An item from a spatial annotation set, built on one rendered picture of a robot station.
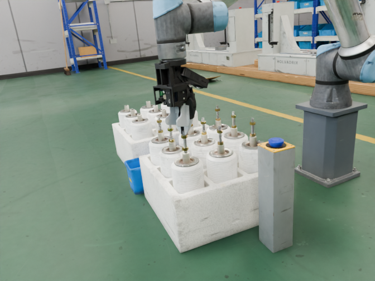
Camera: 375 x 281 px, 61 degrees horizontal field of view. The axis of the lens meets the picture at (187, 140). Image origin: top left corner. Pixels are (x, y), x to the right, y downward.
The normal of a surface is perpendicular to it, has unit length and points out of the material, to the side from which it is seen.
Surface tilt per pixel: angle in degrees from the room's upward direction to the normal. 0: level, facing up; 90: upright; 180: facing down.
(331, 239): 0
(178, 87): 90
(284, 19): 68
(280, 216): 90
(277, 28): 90
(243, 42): 90
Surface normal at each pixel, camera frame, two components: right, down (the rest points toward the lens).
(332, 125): -0.32, 0.35
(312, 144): -0.89, 0.22
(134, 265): -0.09, -0.94
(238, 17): 0.44, 0.26
